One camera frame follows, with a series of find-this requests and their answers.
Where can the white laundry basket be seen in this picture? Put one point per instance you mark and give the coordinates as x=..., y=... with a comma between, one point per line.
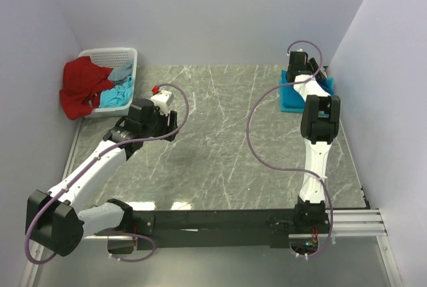
x=112, y=57

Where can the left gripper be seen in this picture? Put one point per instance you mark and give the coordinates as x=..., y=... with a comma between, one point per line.
x=167, y=129

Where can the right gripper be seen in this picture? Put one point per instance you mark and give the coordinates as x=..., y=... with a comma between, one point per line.
x=315, y=65

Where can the red t shirt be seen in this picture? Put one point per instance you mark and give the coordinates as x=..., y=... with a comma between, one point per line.
x=83, y=82

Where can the black base beam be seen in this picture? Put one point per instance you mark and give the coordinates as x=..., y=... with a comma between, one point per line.
x=225, y=228

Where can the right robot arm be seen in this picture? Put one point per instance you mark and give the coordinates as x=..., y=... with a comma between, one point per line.
x=319, y=127

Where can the light blue t shirt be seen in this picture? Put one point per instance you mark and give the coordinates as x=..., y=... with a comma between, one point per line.
x=121, y=92

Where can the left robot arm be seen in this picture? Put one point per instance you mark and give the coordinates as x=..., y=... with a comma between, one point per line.
x=58, y=220

